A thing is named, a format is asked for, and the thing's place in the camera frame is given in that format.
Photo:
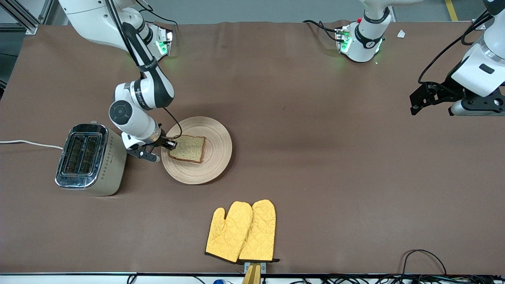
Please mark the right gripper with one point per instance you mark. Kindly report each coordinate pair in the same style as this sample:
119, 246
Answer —
163, 141

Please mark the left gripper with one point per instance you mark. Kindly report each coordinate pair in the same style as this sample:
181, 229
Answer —
447, 87

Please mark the brown bread slice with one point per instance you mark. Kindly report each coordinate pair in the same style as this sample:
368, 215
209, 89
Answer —
189, 149

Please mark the round wooden plate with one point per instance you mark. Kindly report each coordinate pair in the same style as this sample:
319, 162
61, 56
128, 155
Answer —
217, 157

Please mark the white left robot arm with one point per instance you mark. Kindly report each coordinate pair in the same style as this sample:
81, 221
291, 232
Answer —
365, 43

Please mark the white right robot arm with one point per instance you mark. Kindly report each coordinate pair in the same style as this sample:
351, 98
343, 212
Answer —
98, 23

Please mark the beige chrome toaster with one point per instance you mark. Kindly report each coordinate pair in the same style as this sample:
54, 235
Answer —
106, 165

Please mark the small white paper scrap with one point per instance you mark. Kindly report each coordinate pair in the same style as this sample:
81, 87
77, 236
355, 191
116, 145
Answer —
401, 34

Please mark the yellow floor tape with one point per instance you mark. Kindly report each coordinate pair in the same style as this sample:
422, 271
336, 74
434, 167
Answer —
451, 10

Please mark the yellow quilted oven mitt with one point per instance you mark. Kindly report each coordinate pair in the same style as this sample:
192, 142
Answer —
262, 232
229, 232

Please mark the brown table cloth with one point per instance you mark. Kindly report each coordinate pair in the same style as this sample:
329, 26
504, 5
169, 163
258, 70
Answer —
296, 98

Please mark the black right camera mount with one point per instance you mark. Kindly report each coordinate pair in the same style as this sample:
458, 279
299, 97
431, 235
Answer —
142, 154

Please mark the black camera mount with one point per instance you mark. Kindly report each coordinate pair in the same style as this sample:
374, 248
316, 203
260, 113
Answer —
142, 154
479, 103

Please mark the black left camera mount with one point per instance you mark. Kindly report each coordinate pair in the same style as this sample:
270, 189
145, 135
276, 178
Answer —
479, 103

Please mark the small metal bracket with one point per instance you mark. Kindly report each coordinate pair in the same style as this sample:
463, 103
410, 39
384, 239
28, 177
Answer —
263, 267

